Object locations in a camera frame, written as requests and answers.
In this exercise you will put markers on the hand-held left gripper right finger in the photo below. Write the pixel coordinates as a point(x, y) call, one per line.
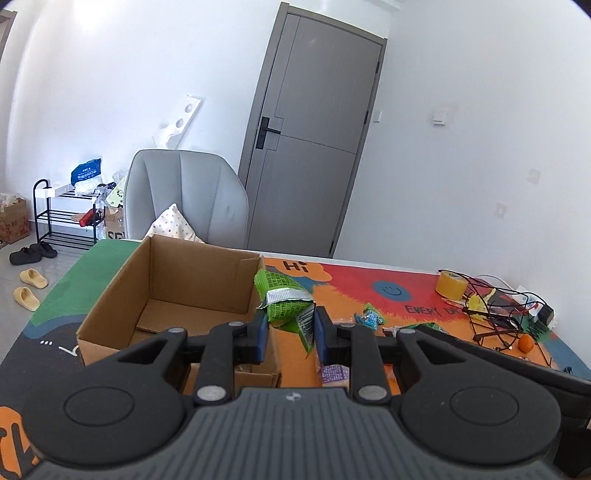
point(319, 337)

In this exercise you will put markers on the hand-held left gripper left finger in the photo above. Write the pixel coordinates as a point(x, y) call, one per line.
point(263, 337)

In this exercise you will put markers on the large green snack packet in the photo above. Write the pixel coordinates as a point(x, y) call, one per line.
point(281, 309)

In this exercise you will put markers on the clear white cracker packet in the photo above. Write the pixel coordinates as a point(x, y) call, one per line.
point(393, 330)

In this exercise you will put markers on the purple snack packet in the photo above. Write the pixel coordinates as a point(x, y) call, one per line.
point(334, 373)

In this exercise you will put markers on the blue candy packet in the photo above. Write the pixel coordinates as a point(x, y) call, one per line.
point(369, 319)

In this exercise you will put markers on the green purple candy packet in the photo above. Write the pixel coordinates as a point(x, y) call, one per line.
point(369, 307)

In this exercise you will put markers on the orange fruit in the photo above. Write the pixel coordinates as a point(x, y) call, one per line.
point(525, 343)

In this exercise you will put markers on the black power adapter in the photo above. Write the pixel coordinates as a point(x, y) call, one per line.
point(547, 316)

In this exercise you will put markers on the yellow tape roll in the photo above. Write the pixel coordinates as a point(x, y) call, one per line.
point(450, 286)

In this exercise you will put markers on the white dotted pillow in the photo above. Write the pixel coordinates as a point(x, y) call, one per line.
point(173, 226)

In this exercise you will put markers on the crumpled yellow wrapper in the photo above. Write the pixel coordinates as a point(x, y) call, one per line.
point(475, 302)

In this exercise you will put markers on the grey door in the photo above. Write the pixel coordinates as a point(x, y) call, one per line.
point(300, 184)

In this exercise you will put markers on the grey upholstered chair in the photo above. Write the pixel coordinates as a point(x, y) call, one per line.
point(184, 184)

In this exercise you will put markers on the printed cardboard carton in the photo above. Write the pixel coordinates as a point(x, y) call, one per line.
point(114, 226)

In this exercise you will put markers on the green white bag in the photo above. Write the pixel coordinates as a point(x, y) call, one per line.
point(115, 196)

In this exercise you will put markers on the white foam piece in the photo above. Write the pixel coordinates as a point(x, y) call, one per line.
point(178, 124)

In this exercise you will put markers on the black slipper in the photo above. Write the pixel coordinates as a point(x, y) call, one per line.
point(23, 255)
point(45, 249)

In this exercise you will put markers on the black shoe rack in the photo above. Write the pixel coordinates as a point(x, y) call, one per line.
point(60, 214)

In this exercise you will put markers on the yellow slipper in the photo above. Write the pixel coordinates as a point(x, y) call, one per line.
point(27, 297)
point(32, 278)

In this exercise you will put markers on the blue plastic bag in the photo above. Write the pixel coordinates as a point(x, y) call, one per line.
point(86, 171)

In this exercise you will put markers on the brown cardboard box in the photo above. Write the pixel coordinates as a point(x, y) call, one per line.
point(13, 219)

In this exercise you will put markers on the white wall socket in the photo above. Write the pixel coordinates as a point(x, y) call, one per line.
point(501, 210)

